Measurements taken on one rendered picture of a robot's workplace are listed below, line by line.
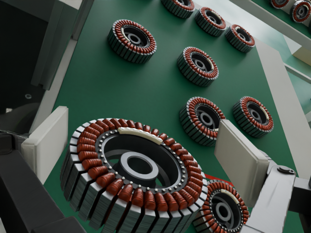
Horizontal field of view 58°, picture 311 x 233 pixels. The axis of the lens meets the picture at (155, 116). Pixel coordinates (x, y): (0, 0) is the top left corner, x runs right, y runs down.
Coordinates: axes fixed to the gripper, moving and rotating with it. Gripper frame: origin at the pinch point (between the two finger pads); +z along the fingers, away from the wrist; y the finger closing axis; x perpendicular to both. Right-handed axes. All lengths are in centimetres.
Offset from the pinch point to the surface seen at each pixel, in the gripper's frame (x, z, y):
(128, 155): -2.4, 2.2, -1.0
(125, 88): -4.7, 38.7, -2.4
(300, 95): -42, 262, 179
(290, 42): 11, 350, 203
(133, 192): -2.6, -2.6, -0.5
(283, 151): -20, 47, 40
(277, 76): -4, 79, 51
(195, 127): -10.5, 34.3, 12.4
